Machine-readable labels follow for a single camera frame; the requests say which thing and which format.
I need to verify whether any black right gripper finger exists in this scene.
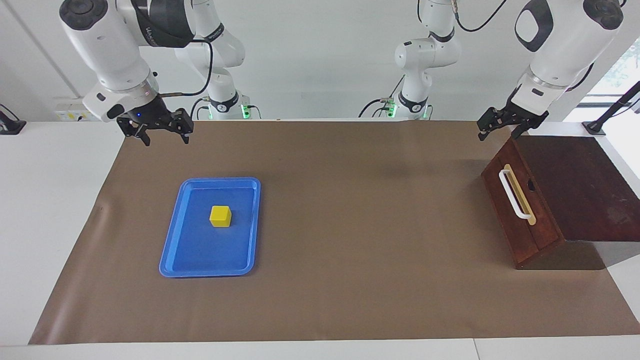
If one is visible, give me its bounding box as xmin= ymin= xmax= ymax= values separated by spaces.
xmin=122 ymin=122 xmax=152 ymax=147
xmin=167 ymin=110 xmax=195 ymax=146

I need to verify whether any white drawer handle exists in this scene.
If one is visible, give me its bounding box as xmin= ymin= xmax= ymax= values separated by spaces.
xmin=498 ymin=169 xmax=535 ymax=221

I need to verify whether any yellow cube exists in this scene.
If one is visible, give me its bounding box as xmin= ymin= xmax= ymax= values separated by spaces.
xmin=209 ymin=205 xmax=233 ymax=229

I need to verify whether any wooden drawer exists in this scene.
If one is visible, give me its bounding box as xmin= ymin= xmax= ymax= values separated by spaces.
xmin=482 ymin=137 xmax=566 ymax=266

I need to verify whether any dark brown wooden cabinet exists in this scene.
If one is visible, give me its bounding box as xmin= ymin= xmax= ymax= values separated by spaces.
xmin=481 ymin=134 xmax=640 ymax=271

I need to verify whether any blue plastic tray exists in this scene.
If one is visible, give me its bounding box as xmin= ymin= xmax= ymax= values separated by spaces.
xmin=159 ymin=177 xmax=262 ymax=278

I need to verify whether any black clamp base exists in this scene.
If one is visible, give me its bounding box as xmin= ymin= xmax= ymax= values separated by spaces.
xmin=0 ymin=104 xmax=27 ymax=136

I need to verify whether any brown table mat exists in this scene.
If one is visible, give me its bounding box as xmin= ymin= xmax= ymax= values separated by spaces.
xmin=28 ymin=119 xmax=640 ymax=346

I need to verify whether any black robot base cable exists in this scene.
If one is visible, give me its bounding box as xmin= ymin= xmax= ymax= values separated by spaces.
xmin=357 ymin=75 xmax=406 ymax=119
xmin=191 ymin=97 xmax=262 ymax=121

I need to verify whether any white wall socket strip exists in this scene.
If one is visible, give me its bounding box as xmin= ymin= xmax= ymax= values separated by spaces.
xmin=54 ymin=97 xmax=106 ymax=122

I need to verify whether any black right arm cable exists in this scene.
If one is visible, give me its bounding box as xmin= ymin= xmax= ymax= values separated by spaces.
xmin=161 ymin=39 xmax=216 ymax=99

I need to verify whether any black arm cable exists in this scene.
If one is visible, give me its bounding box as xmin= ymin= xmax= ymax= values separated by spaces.
xmin=161 ymin=39 xmax=216 ymax=99
xmin=451 ymin=0 xmax=509 ymax=34

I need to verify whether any black camera stand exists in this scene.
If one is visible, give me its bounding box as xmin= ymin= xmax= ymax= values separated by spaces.
xmin=582 ymin=80 xmax=640 ymax=136

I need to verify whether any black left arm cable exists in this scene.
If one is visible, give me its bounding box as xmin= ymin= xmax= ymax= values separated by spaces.
xmin=451 ymin=0 xmax=509 ymax=34

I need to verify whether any window with white frame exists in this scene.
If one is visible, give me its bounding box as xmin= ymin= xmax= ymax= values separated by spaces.
xmin=565 ymin=37 xmax=640 ymax=123

